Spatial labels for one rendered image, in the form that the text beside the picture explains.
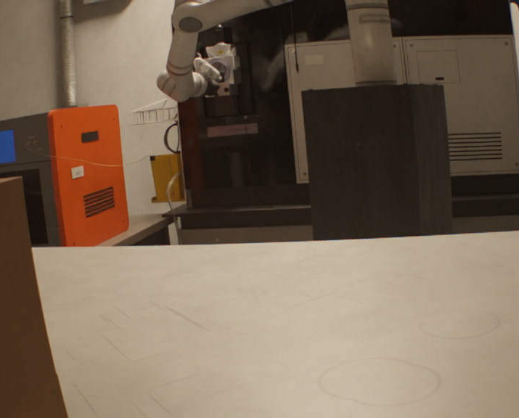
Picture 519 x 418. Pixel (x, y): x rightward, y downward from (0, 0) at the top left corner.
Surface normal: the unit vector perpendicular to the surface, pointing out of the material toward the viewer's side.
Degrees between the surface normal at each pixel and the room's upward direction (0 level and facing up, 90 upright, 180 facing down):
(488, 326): 0
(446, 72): 90
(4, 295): 90
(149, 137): 90
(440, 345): 0
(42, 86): 90
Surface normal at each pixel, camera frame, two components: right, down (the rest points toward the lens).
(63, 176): 0.97, -0.04
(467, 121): -0.25, 0.17
